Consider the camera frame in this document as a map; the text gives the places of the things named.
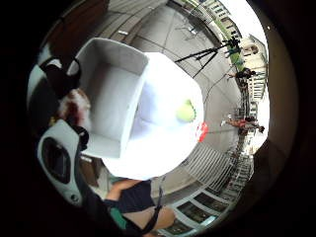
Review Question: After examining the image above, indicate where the grey fabric storage box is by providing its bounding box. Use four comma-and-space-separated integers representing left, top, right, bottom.
66, 37, 151, 159

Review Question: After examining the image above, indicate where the green ball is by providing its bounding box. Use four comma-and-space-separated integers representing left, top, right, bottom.
175, 99, 198, 123

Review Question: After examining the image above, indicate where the the person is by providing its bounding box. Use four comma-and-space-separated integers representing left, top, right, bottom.
104, 177, 178, 237

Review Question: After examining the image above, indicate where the white metal railing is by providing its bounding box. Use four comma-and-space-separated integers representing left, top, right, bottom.
183, 143, 255, 201

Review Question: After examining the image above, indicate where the black cable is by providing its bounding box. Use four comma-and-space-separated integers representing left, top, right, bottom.
131, 177, 166, 236

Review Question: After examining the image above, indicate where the black camera tripod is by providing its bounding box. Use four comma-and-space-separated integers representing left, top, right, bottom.
174, 37, 242, 80

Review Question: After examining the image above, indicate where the red packet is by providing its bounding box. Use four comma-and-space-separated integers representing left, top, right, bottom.
196, 121, 209, 143

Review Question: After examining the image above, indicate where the brown and white soft toy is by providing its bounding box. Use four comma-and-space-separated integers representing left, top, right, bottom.
58, 88, 92, 130

